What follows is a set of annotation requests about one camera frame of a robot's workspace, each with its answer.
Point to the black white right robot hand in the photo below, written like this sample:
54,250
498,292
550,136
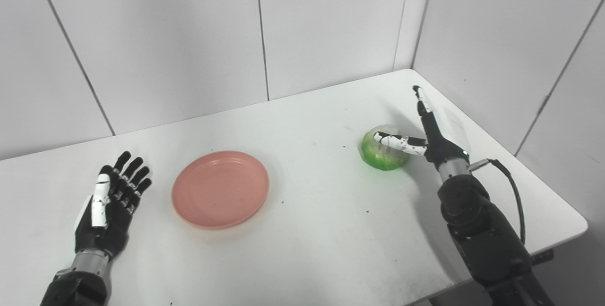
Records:
439,147

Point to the pink round plate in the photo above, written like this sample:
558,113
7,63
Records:
220,190

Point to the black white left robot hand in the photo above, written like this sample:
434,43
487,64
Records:
116,221

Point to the green white cabbage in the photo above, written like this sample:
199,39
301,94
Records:
380,159

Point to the black table bracket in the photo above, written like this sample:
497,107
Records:
542,256

